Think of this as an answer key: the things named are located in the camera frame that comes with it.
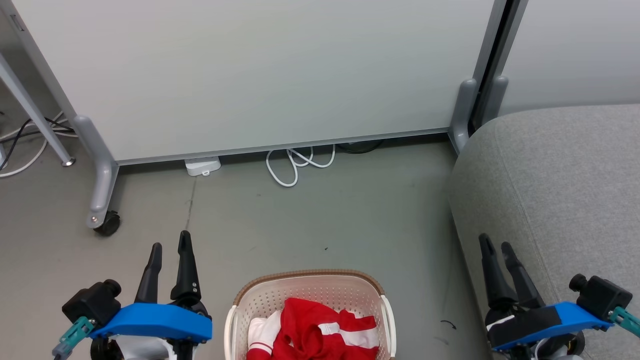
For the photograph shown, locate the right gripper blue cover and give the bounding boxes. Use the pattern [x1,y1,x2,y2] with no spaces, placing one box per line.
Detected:
[478,233,614,360]

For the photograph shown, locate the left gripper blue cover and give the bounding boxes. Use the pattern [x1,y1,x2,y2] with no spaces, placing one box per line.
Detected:
[89,230,214,360]

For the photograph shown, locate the red white jacket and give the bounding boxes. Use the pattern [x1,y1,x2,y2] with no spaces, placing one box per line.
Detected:
[246,298,379,360]

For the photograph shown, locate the grey fabric sofa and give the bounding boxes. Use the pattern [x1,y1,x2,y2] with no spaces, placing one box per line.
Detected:
[447,103,640,360]

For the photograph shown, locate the black caster wheel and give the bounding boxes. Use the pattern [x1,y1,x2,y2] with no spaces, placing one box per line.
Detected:
[94,211,121,237]

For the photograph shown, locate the cream perforated laundry basket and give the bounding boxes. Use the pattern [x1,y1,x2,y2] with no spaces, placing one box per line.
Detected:
[224,270,397,360]

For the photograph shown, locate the white power adapter box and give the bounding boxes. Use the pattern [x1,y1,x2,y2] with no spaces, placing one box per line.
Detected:
[184,156,222,177]

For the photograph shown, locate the grey partition leg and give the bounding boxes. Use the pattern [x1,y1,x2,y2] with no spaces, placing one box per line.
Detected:
[482,75,510,126]
[72,115,121,230]
[448,77,480,155]

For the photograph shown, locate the grey metal table leg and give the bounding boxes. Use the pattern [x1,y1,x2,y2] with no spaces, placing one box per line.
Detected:
[0,50,77,168]

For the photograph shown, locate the large white partition panel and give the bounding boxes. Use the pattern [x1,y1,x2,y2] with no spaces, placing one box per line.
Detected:
[0,0,512,166]

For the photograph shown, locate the narrow white partition panel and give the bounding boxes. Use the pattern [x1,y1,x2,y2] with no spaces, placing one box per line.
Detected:
[492,0,640,118]

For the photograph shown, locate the teal left camera connector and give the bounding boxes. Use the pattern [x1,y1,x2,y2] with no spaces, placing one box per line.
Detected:
[52,316,96,360]

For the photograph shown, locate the teal camera connector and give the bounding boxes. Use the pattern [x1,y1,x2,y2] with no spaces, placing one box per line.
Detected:
[52,316,96,360]
[609,306,640,339]

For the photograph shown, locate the teal right camera connector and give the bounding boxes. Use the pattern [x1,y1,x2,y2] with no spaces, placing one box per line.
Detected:
[609,306,640,339]

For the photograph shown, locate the looped white cable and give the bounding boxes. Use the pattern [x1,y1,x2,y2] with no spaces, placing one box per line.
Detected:
[265,145,336,188]

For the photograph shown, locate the white floor cables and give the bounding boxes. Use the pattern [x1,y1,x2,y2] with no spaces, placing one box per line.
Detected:
[0,112,77,179]

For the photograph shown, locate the black floor cables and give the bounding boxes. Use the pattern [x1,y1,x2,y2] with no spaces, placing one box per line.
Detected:
[0,116,76,170]

